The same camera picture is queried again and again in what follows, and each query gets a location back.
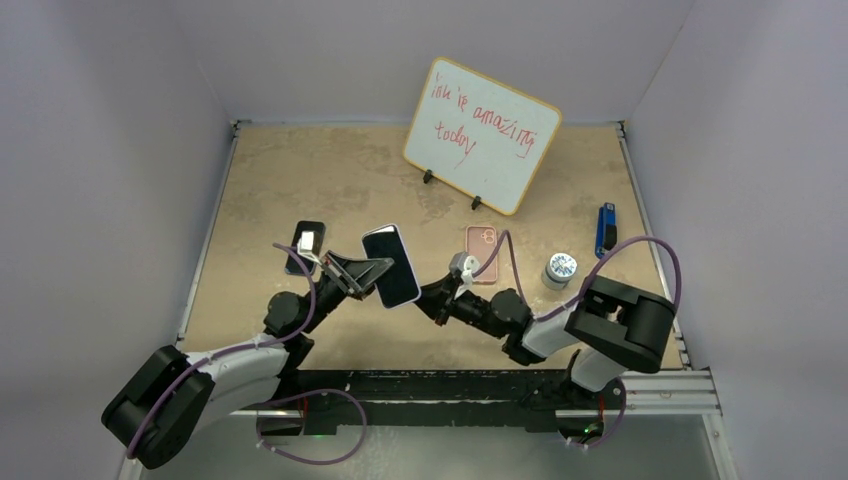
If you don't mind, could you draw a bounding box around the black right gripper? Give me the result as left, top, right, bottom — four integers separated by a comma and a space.
404, 273, 506, 339

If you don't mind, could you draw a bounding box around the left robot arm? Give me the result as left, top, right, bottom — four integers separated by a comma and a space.
101, 251, 394, 469

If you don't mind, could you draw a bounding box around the phone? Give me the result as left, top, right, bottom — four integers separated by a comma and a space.
361, 224, 421, 309

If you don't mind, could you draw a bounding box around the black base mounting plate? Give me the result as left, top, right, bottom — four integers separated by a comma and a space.
233, 368, 627, 437

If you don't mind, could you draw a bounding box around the pink phone case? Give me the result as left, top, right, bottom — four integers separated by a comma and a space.
465, 225, 498, 285

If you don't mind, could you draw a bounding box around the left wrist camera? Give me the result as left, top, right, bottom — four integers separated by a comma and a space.
297, 231, 320, 263

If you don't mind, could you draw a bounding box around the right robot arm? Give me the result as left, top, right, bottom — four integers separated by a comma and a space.
415, 275, 677, 407

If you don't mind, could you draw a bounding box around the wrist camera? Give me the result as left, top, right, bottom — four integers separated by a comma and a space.
297, 231, 320, 263
449, 251, 481, 289

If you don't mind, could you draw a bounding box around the yellow framed whiteboard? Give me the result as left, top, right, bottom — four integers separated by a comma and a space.
402, 57, 563, 215

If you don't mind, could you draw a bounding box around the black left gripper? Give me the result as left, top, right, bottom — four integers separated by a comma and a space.
299, 251, 394, 335

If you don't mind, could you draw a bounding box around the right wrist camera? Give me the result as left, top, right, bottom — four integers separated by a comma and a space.
449, 251, 481, 289

